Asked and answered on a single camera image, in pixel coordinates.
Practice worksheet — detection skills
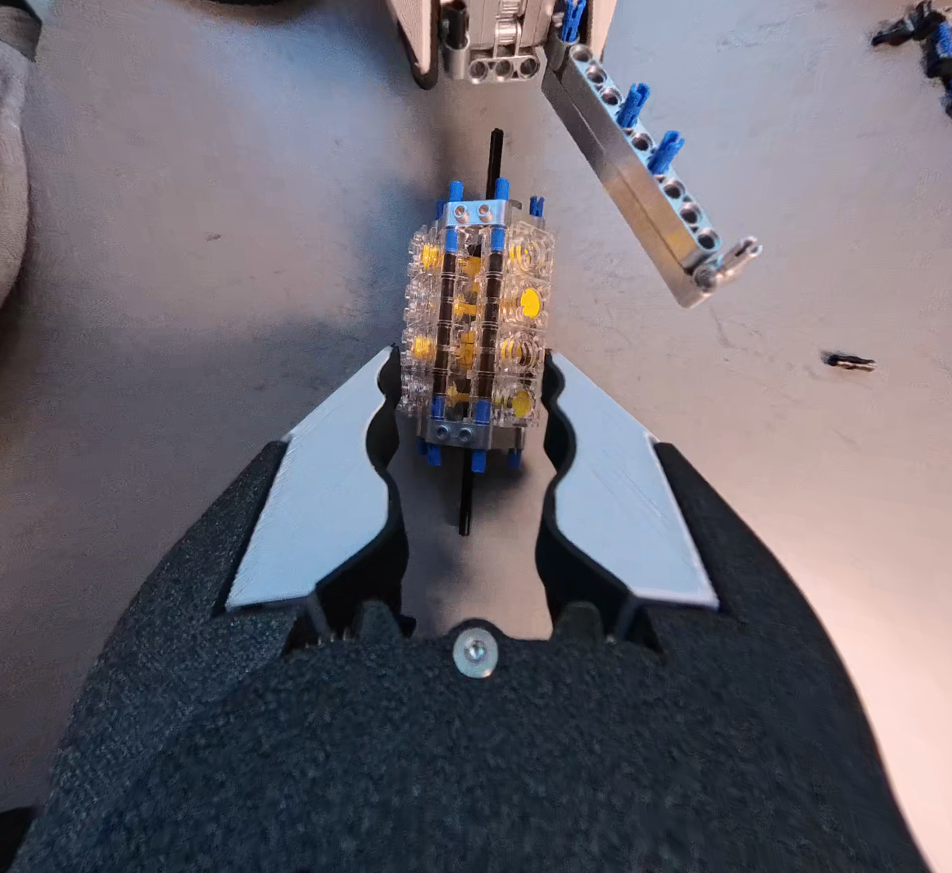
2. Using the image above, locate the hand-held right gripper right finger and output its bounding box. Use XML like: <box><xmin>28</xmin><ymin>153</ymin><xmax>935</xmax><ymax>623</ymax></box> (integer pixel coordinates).
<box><xmin>535</xmin><ymin>348</ymin><xmax>721</xmax><ymax>637</ymax></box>

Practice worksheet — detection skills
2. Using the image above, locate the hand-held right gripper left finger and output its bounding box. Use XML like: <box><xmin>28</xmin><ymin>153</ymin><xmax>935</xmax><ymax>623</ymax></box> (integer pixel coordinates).
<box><xmin>225</xmin><ymin>346</ymin><xmax>412</xmax><ymax>632</ymax></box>

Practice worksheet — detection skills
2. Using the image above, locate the clear engine block yellow crankshaft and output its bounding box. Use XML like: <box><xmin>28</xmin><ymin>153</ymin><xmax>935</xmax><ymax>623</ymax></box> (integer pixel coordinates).
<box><xmin>398</xmin><ymin>129</ymin><xmax>555</xmax><ymax>538</ymax></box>

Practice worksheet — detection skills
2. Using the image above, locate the pile of mixed brick parts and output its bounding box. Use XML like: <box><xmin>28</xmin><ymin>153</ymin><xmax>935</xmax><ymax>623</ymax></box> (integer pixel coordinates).
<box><xmin>870</xmin><ymin>0</ymin><xmax>952</xmax><ymax>109</ymax></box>

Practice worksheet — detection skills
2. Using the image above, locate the person's torso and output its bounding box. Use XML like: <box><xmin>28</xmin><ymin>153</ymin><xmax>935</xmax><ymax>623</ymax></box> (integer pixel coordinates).
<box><xmin>0</xmin><ymin>2</ymin><xmax>40</xmax><ymax>309</ymax></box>

